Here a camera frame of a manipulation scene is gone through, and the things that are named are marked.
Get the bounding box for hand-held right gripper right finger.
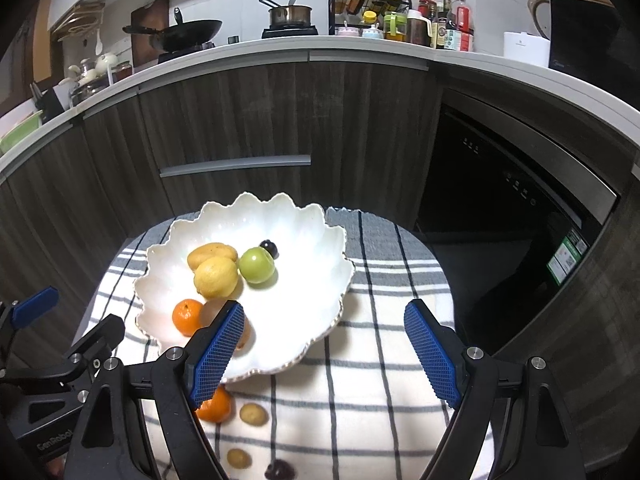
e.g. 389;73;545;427
404;299;587;480

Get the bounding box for black white checkered cloth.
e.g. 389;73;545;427
70;206;506;480

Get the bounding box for red label bottle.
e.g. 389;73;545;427
445;0;475;53

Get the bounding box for white kettle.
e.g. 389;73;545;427
524;0;559;41

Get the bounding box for white scalloped bowl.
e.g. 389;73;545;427
133;191;356;385

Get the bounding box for black wire spice rack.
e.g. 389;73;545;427
327;0;412;37

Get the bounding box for yellow lemon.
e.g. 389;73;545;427
193;256;240;299

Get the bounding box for steel saucepan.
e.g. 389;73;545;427
258;0;313;29

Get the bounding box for small brown longan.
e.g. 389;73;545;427
239;402;268;427
226;447;252;471

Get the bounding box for green basin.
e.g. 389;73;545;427
0;110;44;157

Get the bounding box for dark sauce bottle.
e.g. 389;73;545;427
434;2;453;50

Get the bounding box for red lidded dark jar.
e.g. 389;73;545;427
406;0;437;47

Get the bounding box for dark wood base cabinets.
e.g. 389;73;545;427
0;55;640;476

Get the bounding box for black dishwasher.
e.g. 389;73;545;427
415;87;621;358

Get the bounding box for yellow mango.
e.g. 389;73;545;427
187;242;239;271

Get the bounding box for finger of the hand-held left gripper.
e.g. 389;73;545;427
0;314;126;390
0;286;60;347

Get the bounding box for black wok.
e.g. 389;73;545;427
122;7;223;54

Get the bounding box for steel pot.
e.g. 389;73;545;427
70;77;114;107

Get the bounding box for green round fruit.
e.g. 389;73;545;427
238;247;277;285

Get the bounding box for wooden wall rack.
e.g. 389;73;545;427
55;2;107;41

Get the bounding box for black knife block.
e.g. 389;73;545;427
30;82;71;124

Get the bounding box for white box appliance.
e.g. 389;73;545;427
502;31;551;68

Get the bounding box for black microwave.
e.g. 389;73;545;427
549;0;640;112

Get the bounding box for green lidded jar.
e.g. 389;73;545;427
384;11;409;42

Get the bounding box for orange tangerine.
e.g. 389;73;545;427
172;298;206;337
195;385;235;423

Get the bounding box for brown cutting board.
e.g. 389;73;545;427
131;0;171;68

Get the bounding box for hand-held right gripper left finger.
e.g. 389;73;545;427
64;300;246;480

